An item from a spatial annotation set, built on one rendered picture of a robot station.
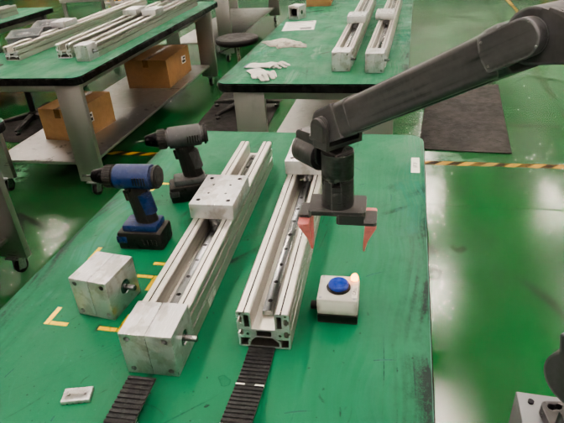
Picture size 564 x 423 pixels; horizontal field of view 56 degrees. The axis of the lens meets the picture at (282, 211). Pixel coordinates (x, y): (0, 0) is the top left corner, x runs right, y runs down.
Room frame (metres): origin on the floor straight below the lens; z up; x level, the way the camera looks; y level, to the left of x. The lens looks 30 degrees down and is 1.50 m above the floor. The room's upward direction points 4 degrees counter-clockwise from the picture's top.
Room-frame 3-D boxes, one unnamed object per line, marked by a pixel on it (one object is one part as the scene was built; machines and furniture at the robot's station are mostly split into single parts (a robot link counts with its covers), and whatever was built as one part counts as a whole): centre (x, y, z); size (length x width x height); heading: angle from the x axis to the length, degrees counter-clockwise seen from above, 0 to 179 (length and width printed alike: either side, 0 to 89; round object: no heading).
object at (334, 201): (0.83, -0.10, 1.05); 0.10 x 0.07 x 0.07; 78
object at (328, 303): (0.83, -0.09, 0.81); 0.10 x 0.08 x 0.06; 78
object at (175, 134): (1.38, 0.29, 0.89); 0.20 x 0.08 x 0.22; 99
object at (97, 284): (0.91, 0.38, 0.83); 0.11 x 0.10 x 0.10; 69
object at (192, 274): (1.17, 0.15, 0.82); 0.80 x 0.10 x 0.09; 168
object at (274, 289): (1.13, -0.03, 0.82); 0.80 x 0.10 x 0.09; 168
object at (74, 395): (0.65, 0.38, 0.78); 0.05 x 0.03 x 0.01; 91
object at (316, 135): (0.86, -0.08, 1.15); 0.12 x 0.09 x 0.12; 33
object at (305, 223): (0.84, -0.07, 0.98); 0.07 x 0.07 x 0.09; 78
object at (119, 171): (1.15, 0.38, 0.89); 0.20 x 0.08 x 0.22; 79
